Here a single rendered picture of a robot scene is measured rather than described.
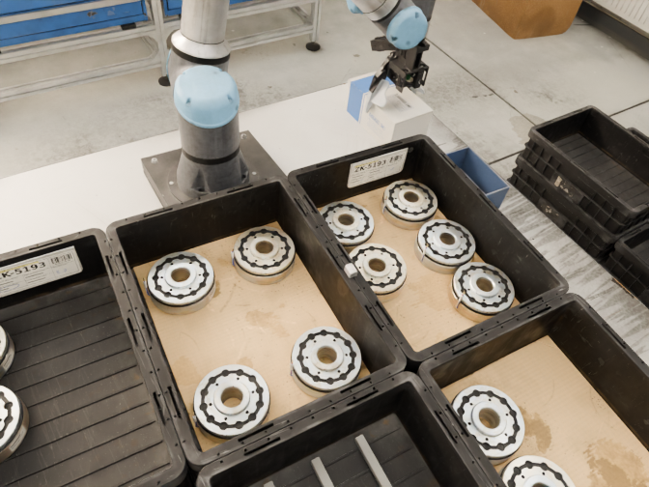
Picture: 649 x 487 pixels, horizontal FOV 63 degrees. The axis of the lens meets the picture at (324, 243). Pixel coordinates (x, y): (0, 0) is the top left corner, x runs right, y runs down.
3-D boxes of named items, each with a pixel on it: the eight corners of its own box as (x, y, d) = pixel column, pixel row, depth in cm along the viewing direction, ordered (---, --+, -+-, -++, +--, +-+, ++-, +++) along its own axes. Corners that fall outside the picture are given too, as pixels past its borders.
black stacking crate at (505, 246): (282, 219, 100) (284, 175, 92) (411, 178, 111) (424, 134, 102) (395, 401, 79) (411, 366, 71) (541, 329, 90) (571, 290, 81)
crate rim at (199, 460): (105, 234, 82) (102, 224, 80) (282, 183, 93) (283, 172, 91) (192, 478, 61) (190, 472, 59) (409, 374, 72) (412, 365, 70)
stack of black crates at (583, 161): (481, 225, 197) (527, 128, 163) (537, 200, 209) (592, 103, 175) (561, 306, 177) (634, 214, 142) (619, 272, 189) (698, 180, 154)
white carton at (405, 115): (344, 108, 143) (348, 78, 136) (380, 97, 148) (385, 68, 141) (387, 153, 133) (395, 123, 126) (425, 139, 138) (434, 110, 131)
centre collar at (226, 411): (207, 393, 72) (206, 391, 72) (239, 375, 74) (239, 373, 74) (224, 423, 70) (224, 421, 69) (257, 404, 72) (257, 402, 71)
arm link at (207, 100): (183, 163, 102) (175, 100, 92) (175, 123, 110) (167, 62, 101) (245, 156, 105) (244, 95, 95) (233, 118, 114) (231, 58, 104)
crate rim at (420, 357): (282, 183, 93) (283, 172, 91) (422, 141, 104) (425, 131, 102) (409, 374, 72) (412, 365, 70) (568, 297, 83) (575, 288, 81)
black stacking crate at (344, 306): (120, 272, 89) (104, 227, 81) (280, 220, 100) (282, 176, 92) (201, 499, 68) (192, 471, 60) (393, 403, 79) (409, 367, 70)
